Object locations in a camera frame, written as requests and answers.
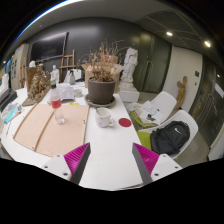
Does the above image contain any flat round red coaster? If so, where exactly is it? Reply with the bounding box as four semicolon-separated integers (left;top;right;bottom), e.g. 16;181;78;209
118;117;133;128

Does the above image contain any wooden easel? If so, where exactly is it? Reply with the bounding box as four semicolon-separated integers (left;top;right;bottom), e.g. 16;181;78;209
59;49;77;83

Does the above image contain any light wooden drawing board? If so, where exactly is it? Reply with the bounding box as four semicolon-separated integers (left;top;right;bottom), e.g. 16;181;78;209
13;103;90;158

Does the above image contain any brown cardboard box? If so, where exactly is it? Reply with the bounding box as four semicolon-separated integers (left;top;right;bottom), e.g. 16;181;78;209
81;61;123;94

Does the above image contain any brown carved sculpture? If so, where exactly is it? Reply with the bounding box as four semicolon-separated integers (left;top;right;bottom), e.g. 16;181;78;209
22;64;52;107

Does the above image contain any dark grey spray bottle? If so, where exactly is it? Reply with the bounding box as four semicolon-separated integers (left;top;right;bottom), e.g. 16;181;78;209
68;69;77;86

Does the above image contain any dark double door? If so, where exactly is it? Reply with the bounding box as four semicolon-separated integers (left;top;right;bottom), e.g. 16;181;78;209
134;33;173;94

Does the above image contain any dried plant in grey pot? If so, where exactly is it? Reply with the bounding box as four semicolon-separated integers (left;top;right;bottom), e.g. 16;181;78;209
78;39;126;105

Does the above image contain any flat black case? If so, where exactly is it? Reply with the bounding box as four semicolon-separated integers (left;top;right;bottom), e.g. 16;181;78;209
0;88;18;111

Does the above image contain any stack of white papers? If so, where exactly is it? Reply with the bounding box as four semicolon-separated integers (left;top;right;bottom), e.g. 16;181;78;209
133;100;163;126

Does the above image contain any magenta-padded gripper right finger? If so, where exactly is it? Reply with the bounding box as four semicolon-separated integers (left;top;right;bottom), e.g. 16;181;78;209
132;142;183;185

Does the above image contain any white ceramic mug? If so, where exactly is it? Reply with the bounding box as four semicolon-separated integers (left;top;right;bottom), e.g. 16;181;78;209
95;106;115;129

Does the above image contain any white statue plinth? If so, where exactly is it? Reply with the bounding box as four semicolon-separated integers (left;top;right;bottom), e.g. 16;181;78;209
118;87;141;104

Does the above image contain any long white ceiling light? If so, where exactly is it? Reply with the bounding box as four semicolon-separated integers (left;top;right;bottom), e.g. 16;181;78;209
11;0;84;44

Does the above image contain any printed paper sheet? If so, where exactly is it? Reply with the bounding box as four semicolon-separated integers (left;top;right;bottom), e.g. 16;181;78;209
56;83;76;101

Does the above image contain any clear red-labelled plastic bottle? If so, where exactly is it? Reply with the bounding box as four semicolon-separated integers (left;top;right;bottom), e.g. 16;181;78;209
49;80;66;125

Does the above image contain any tall white plaster statue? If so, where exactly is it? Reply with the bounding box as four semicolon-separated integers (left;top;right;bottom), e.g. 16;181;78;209
119;47;139;91

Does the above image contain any white cabinet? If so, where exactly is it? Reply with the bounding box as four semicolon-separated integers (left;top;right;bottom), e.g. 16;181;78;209
9;43;29;91

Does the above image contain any black wall screen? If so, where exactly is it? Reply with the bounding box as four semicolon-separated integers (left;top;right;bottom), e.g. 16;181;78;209
29;31;69;63

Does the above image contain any wooden mannequin figure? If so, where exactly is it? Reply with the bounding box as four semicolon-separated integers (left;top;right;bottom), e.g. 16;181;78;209
173;75;188;110

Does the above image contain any green seat cushion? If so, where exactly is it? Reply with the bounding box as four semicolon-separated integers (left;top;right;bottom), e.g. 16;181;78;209
129;111;154;129
136;130;153;151

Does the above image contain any white plastic chair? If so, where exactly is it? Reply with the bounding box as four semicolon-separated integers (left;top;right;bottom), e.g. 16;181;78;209
128;90;178;129
136;109;199;160
64;68;83;84

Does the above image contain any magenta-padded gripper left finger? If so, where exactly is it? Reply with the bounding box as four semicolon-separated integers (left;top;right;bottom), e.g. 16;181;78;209
41;142;92;185

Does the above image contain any grey plant saucer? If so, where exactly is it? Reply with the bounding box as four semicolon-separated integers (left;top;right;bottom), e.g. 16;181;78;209
83;93;117;109

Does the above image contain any black backpack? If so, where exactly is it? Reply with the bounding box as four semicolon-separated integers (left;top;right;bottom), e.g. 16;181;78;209
149;120;191;156

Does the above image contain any colourful flat box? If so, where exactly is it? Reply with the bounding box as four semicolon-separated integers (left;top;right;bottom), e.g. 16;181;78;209
1;102;23;124

